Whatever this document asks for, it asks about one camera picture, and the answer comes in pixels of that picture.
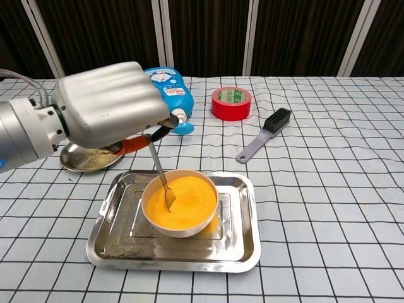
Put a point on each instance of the black folding partition screen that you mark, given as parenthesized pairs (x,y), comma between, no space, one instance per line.
(205,31)

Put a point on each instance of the white black checkered tablecloth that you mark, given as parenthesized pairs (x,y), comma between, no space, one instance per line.
(315,221)

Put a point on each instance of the grey brush black bristles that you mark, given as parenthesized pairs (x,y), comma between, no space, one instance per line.
(259,140)

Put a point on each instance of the round steel plate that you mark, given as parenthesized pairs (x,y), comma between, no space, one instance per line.
(85,161)

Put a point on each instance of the rectangular steel tray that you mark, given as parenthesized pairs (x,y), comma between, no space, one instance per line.
(233,252)

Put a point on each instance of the beige round bowl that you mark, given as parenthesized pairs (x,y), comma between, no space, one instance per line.
(176,232)

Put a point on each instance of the red tape roll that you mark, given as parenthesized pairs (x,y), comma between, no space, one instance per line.
(230,110)

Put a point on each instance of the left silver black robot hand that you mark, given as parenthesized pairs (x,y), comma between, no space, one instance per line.
(107,104)

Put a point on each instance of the metal spoon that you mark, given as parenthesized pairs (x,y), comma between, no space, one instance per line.
(168,197)

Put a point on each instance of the blue pump detergent bottle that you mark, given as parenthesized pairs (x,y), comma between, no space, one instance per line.
(176,94)

